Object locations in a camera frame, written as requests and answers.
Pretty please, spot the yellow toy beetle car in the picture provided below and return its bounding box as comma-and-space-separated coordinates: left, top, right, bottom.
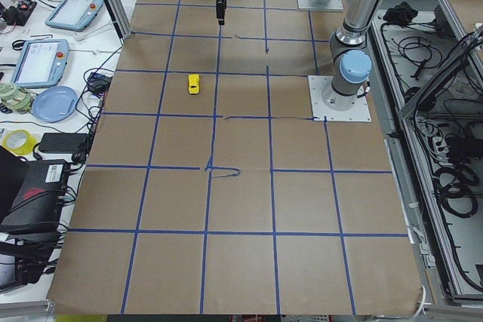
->
188, 74, 201, 95

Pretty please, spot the teach pendant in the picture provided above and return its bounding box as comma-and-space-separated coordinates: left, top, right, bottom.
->
11, 39, 69, 89
45, 0, 104, 32

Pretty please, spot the lower teach pendant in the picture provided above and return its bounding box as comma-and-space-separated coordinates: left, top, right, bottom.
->
11, 39, 69, 89

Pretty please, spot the yellow tape roll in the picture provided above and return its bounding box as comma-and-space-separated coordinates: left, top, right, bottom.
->
2, 130, 37, 156

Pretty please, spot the light blue plate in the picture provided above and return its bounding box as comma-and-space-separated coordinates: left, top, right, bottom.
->
31, 86, 78, 123

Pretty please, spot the upper teach pendant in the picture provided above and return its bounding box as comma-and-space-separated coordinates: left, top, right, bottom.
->
45, 0, 104, 32

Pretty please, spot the black power adapter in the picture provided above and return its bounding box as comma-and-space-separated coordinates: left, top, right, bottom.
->
38, 133, 88, 154

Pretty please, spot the green tape roll stack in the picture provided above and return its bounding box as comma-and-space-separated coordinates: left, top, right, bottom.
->
1, 83, 35, 114

